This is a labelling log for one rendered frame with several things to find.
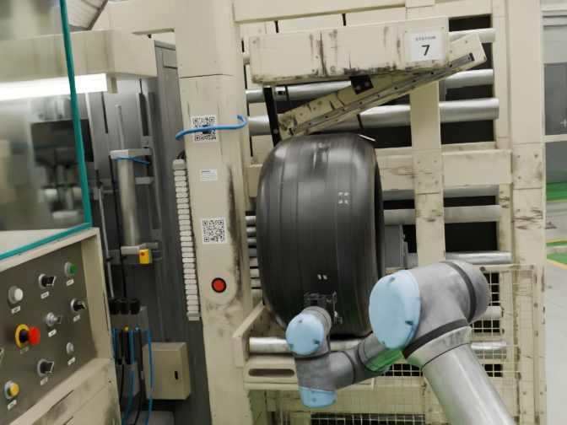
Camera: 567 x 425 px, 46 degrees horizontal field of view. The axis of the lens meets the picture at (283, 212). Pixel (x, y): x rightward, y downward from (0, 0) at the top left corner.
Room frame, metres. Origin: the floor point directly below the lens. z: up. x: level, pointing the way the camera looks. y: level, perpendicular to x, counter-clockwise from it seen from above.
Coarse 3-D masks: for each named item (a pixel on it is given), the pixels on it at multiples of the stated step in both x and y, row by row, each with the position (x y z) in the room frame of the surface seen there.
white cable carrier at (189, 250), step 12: (180, 168) 1.90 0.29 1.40; (180, 180) 1.91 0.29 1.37; (180, 192) 1.91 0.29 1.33; (180, 204) 1.90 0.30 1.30; (180, 216) 1.91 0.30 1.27; (180, 228) 1.91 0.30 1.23; (192, 240) 1.94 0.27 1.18; (192, 252) 1.93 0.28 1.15; (192, 264) 1.90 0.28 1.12; (192, 276) 1.90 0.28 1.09; (192, 288) 1.90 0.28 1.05; (192, 300) 1.90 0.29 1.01; (192, 312) 1.90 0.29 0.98
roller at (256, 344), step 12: (252, 336) 1.80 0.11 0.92; (264, 336) 1.79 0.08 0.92; (276, 336) 1.79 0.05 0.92; (336, 336) 1.75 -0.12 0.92; (348, 336) 1.74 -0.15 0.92; (360, 336) 1.73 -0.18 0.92; (252, 348) 1.78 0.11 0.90; (264, 348) 1.77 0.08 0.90; (276, 348) 1.76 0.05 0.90; (288, 348) 1.75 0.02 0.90; (336, 348) 1.73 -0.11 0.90
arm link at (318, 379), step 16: (336, 352) 1.37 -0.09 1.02; (304, 368) 1.30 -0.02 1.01; (320, 368) 1.30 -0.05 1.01; (336, 368) 1.32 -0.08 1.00; (352, 368) 1.34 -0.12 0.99; (304, 384) 1.30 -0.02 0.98; (320, 384) 1.29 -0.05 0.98; (336, 384) 1.31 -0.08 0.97; (304, 400) 1.31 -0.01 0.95; (320, 400) 1.29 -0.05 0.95; (336, 400) 1.31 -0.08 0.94
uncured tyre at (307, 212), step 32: (288, 160) 1.74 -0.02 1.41; (320, 160) 1.71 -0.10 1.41; (352, 160) 1.70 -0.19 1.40; (288, 192) 1.66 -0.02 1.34; (320, 192) 1.64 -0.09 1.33; (352, 192) 1.63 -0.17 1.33; (256, 224) 1.69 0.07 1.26; (288, 224) 1.63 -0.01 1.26; (320, 224) 1.61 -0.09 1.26; (352, 224) 1.60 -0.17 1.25; (384, 224) 2.05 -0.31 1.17; (288, 256) 1.62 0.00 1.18; (320, 256) 1.60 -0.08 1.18; (352, 256) 1.59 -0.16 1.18; (384, 256) 2.02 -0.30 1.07; (288, 288) 1.63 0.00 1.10; (320, 288) 1.62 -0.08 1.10; (352, 288) 1.60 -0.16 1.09; (288, 320) 1.69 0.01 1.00; (352, 320) 1.66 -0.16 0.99
